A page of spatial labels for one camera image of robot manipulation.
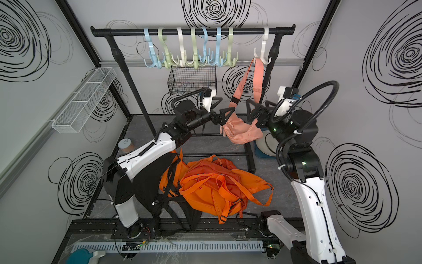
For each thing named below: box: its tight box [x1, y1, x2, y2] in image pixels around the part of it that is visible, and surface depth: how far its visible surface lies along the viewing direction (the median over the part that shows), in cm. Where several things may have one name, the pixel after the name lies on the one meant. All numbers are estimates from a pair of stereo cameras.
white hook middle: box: [171, 27, 188, 67], surface depth 58 cm
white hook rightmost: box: [253, 26, 272, 65], surface depth 59 cm
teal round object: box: [65, 248, 94, 264], surface depth 63 cm
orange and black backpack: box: [130, 148, 202, 234], surface depth 82 cm
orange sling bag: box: [179, 173, 255, 225], surface depth 79 cm
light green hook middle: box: [184, 26, 199, 68], surface depth 58 cm
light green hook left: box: [157, 27, 180, 70], surface depth 57 cm
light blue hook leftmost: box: [143, 27, 163, 69], surface depth 58 cm
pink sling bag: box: [224, 58, 266, 145], surface depth 76 cm
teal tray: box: [254, 127, 277, 159], surface depth 100 cm
